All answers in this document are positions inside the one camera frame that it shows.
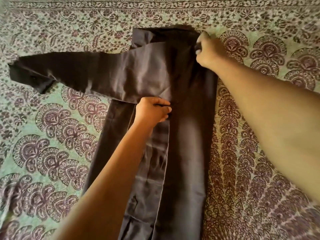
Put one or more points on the person's right hand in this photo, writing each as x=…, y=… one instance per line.
x=212, y=52

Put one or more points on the bed with maroon patterned cover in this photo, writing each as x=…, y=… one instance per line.
x=250, y=172

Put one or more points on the person's right forearm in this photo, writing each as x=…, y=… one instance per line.
x=280, y=114

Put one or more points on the dark brown shirt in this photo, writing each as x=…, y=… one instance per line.
x=180, y=122

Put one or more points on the person's left hand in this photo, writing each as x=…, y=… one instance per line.
x=150, y=113

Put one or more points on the person's left forearm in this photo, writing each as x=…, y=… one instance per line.
x=105, y=192

